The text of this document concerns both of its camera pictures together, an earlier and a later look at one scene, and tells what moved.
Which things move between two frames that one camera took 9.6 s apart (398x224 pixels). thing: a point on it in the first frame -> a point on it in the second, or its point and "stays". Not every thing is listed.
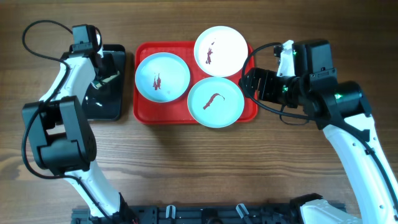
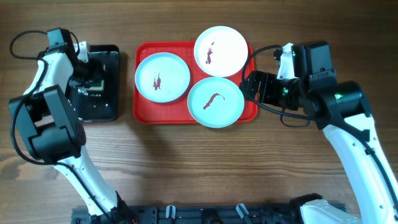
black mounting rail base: x=288 y=213 stays
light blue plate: x=162 y=77 stays
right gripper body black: x=283 y=88 stays
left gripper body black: x=110 y=70 -> x=94 y=74
